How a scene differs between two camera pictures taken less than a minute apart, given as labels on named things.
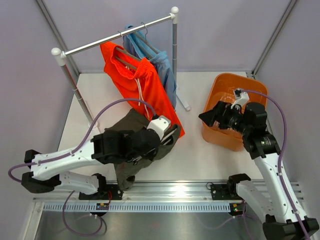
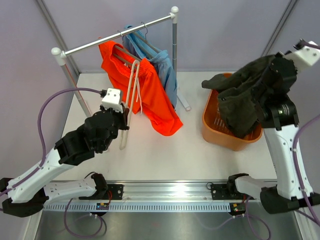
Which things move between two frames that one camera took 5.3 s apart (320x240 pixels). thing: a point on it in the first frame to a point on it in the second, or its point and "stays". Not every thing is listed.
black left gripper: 150,154 to 123,117
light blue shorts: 159,60 stays
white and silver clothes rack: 59,56 stays
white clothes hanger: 169,140 to 124,138
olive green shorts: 126,170 to 237,98
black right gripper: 220,113 to 280,54
